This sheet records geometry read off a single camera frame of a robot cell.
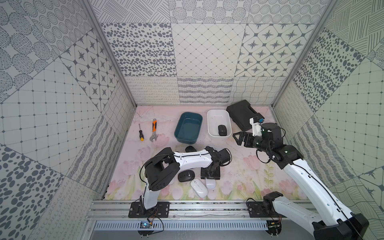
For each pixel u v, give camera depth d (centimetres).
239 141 67
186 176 84
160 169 48
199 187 79
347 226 36
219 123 107
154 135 102
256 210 74
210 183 82
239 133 68
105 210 75
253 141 65
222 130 104
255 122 66
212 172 72
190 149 93
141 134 102
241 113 112
